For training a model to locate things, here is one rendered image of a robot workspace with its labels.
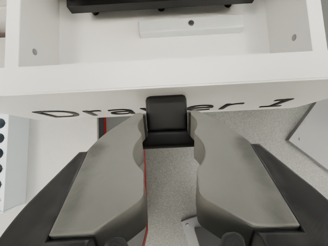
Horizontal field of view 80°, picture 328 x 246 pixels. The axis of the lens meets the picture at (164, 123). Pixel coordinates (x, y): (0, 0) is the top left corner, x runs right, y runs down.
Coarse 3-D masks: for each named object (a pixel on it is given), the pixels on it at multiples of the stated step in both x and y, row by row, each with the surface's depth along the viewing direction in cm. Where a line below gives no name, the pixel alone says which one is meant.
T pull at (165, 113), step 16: (160, 96) 13; (176, 96) 13; (160, 112) 13; (176, 112) 13; (160, 128) 13; (176, 128) 13; (144, 144) 13; (160, 144) 13; (176, 144) 13; (192, 144) 13
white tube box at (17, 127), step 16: (0, 128) 25; (16, 128) 26; (0, 144) 25; (16, 144) 26; (0, 160) 25; (16, 160) 26; (0, 176) 24; (16, 176) 26; (0, 192) 24; (16, 192) 26; (0, 208) 24
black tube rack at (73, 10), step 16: (80, 0) 18; (96, 0) 18; (112, 0) 18; (128, 0) 18; (144, 0) 18; (160, 0) 18; (176, 0) 18; (192, 0) 18; (208, 0) 18; (224, 0) 19; (240, 0) 19
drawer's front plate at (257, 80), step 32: (64, 64) 12; (96, 64) 12; (128, 64) 12; (160, 64) 12; (192, 64) 12; (224, 64) 12; (256, 64) 12; (288, 64) 12; (320, 64) 12; (0, 96) 12; (32, 96) 12; (64, 96) 13; (96, 96) 13; (128, 96) 13; (192, 96) 14; (224, 96) 15; (256, 96) 15; (288, 96) 16; (320, 96) 16
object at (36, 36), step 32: (32, 0) 18; (64, 0) 22; (256, 0) 22; (288, 0) 18; (320, 0) 16; (32, 32) 17; (64, 32) 22; (96, 32) 22; (128, 32) 22; (256, 32) 21; (288, 32) 18; (320, 32) 15; (32, 64) 17
